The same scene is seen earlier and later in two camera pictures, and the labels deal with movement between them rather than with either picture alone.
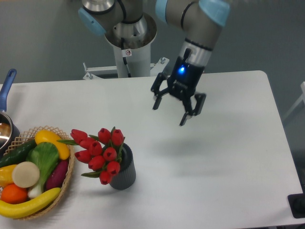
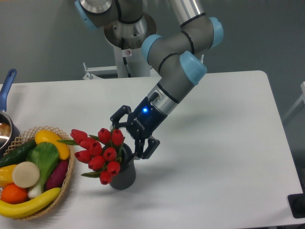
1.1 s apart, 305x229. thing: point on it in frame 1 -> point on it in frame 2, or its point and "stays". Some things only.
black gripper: (183, 82) -> (143, 122)
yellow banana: (13, 210) stays
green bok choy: (45, 155) stays
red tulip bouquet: (102, 153) stays
